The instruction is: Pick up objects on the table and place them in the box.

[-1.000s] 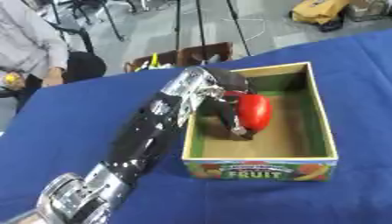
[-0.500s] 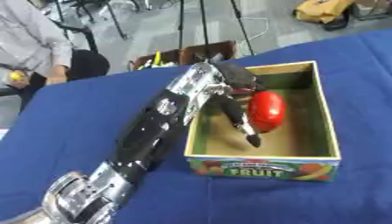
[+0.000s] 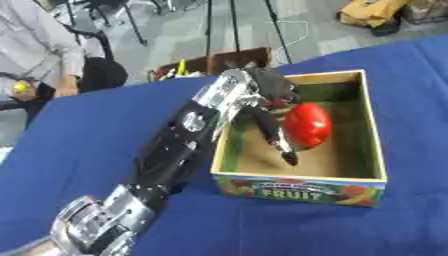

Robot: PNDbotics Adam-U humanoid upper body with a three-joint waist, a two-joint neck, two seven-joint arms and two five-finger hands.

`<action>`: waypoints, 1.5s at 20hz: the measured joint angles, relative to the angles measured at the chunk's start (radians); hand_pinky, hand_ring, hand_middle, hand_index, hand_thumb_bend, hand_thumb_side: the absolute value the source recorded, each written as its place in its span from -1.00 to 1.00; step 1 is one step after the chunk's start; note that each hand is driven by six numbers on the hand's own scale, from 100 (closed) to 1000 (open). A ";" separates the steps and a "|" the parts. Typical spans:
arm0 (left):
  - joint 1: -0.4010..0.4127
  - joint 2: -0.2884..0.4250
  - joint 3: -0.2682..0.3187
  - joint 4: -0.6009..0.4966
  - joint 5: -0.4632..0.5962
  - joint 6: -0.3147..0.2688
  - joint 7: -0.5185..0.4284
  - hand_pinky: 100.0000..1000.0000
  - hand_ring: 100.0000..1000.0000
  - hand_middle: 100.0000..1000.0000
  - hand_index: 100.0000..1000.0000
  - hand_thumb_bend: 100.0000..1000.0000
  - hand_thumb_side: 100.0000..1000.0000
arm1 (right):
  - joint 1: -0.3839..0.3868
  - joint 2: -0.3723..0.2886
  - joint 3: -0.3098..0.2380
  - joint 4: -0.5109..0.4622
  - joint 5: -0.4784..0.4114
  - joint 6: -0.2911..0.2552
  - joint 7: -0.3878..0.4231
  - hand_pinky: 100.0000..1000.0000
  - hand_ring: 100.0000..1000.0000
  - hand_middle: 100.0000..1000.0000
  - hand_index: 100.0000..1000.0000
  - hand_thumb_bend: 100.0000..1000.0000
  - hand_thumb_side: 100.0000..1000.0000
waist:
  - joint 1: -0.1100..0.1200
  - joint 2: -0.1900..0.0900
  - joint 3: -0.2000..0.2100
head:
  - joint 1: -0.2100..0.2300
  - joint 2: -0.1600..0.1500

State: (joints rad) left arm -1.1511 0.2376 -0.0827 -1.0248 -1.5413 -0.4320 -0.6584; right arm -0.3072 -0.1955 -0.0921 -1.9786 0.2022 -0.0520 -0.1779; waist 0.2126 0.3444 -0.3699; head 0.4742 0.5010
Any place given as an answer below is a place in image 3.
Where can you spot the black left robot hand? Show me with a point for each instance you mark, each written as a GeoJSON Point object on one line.
{"type": "Point", "coordinates": [269, 90]}

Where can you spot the red toy apple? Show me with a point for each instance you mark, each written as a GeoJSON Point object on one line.
{"type": "Point", "coordinates": [307, 124]}

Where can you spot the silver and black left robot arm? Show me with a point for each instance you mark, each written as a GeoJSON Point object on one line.
{"type": "Point", "coordinates": [169, 156]}

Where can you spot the cardboard box with fruit print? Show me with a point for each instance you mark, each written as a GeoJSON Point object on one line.
{"type": "Point", "coordinates": [303, 166]}

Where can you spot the brown crate with items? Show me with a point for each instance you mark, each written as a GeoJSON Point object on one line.
{"type": "Point", "coordinates": [216, 63]}

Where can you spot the black tripod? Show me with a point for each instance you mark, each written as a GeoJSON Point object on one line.
{"type": "Point", "coordinates": [239, 26]}

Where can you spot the yellow bag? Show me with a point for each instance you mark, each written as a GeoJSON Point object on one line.
{"type": "Point", "coordinates": [368, 12]}

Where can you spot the black chair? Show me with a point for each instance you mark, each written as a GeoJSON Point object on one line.
{"type": "Point", "coordinates": [111, 16]}

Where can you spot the person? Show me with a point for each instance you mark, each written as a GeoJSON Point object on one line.
{"type": "Point", "coordinates": [44, 40]}

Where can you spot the yellow ball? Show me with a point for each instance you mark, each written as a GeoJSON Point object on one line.
{"type": "Point", "coordinates": [21, 87]}

